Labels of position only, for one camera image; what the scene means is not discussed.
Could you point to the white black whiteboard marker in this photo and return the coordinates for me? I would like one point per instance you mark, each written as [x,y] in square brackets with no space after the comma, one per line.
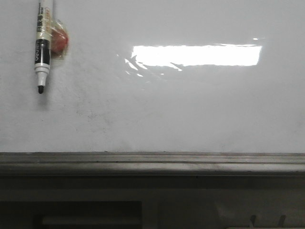
[42,58]

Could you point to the red round magnet with tape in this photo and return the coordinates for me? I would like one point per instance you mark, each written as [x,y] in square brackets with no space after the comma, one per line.
[60,40]

